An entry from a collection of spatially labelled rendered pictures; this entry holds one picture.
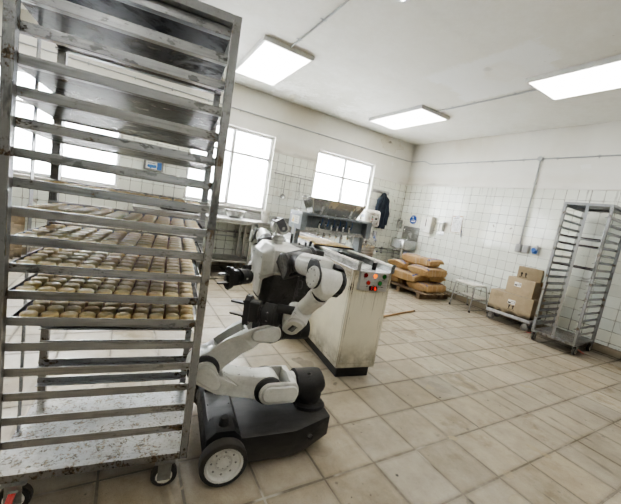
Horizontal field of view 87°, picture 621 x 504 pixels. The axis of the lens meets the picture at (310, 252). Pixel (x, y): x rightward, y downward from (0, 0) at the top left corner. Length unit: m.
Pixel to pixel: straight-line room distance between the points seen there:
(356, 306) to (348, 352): 0.36
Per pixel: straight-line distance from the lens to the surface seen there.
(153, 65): 1.35
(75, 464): 1.67
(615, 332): 5.76
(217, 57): 1.37
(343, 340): 2.49
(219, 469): 1.69
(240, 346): 1.63
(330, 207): 3.00
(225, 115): 1.30
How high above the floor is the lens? 1.20
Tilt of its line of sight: 7 degrees down
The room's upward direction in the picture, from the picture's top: 9 degrees clockwise
